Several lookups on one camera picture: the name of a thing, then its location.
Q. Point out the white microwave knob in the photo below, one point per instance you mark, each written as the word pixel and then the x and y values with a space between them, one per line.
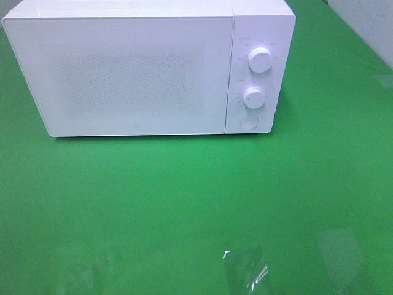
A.
pixel 254 97
pixel 260 58

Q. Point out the round white door release button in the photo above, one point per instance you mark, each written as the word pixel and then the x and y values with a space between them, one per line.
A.
pixel 249 122

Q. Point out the white microwave oven body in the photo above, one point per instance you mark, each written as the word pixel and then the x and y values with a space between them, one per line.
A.
pixel 254 23

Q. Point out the green table mat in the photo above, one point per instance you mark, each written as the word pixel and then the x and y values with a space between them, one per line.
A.
pixel 304 209

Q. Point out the white microwave door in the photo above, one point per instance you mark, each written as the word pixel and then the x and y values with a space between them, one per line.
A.
pixel 126 76

